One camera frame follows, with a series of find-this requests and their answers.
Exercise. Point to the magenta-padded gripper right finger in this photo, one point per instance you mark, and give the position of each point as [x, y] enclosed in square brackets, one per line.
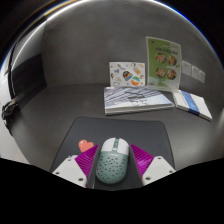
[156, 169]

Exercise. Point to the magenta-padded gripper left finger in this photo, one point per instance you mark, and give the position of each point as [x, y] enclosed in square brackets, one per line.
[71, 170]

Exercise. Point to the green and white computer mouse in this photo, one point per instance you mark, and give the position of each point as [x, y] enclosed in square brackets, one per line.
[112, 165]

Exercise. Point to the dark grey mouse pad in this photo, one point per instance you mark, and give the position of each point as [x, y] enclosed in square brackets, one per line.
[116, 130]

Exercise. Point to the grey building-cover book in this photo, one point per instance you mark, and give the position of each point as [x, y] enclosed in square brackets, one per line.
[133, 100]

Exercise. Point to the white book with blue band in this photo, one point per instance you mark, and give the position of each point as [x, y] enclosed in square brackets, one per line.
[193, 104]

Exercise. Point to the white card with colourful stickers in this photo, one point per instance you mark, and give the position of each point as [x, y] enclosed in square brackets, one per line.
[128, 74]

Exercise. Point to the clear stand with green menu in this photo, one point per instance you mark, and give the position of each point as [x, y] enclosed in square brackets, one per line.
[163, 63]

